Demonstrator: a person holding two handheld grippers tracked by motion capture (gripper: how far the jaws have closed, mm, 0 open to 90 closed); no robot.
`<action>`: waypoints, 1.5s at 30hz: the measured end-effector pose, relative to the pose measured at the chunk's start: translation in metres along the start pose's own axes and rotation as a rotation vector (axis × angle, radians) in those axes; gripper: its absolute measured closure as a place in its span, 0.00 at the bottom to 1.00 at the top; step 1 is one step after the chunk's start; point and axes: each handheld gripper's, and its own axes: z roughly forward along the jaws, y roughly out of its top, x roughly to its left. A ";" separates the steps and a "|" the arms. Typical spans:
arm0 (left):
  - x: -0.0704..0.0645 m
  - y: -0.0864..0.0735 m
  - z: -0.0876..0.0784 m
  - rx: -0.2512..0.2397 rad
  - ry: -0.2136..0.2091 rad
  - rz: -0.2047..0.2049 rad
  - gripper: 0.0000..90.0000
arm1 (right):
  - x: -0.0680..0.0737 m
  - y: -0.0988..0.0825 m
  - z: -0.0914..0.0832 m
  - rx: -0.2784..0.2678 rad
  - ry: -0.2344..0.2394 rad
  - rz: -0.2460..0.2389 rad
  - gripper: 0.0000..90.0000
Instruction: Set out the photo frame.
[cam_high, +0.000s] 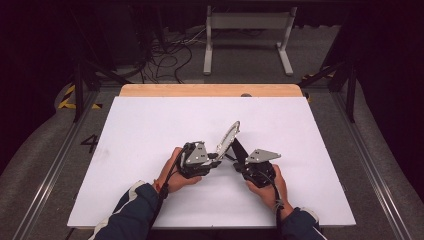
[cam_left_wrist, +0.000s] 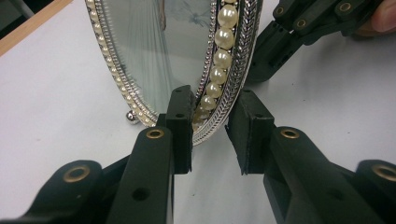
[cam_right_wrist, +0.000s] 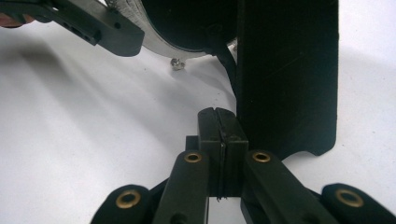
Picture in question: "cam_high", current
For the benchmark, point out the person's left hand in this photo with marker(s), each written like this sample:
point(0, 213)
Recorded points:
point(171, 180)

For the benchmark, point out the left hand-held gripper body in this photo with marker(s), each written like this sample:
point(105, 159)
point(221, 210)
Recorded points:
point(196, 160)

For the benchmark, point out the black metal stand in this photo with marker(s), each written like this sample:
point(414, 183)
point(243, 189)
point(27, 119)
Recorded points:
point(79, 90)
point(350, 90)

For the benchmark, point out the white metal table frame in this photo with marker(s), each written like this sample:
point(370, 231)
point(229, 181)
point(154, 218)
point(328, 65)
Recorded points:
point(248, 20)

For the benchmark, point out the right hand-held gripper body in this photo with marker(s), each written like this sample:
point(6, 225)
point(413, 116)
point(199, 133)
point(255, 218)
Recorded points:
point(258, 171)

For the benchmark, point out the wooden table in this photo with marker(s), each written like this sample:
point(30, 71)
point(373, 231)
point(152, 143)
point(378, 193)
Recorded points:
point(206, 90)

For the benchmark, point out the person's right hand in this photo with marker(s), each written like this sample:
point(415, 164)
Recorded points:
point(270, 195)

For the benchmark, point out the aluminium floor rail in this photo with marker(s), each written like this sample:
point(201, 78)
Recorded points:
point(50, 173)
point(373, 173)

